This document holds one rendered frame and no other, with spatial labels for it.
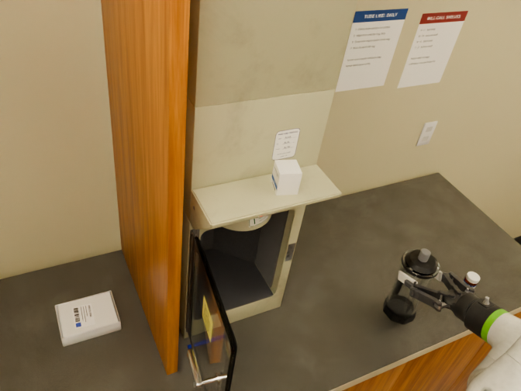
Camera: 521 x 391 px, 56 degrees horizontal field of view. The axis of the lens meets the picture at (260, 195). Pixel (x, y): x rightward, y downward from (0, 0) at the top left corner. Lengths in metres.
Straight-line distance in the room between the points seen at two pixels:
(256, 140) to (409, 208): 1.16
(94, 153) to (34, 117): 0.19
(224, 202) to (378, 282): 0.86
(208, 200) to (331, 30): 0.42
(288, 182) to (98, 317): 0.73
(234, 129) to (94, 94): 0.49
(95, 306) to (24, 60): 0.70
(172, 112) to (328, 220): 1.18
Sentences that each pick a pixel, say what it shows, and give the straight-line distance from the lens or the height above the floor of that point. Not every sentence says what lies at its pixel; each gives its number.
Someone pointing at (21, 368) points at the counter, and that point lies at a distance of 1.50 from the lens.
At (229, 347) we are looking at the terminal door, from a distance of 0.96.
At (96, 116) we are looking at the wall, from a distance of 1.41.
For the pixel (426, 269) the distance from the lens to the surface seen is 1.46.
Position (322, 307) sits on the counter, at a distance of 1.61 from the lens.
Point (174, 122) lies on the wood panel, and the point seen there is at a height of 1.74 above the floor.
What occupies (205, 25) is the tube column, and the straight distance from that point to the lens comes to 0.87.
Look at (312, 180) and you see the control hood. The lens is 1.13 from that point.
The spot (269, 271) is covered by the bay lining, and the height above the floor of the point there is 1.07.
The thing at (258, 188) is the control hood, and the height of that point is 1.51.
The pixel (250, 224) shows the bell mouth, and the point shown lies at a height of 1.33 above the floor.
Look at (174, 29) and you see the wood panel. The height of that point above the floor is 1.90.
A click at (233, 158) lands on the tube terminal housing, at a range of 1.05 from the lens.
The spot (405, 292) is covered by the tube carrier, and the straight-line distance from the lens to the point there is 1.52.
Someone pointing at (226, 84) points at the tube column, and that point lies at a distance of 0.94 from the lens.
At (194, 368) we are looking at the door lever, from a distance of 1.13.
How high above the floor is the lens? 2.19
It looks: 40 degrees down
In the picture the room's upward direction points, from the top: 10 degrees clockwise
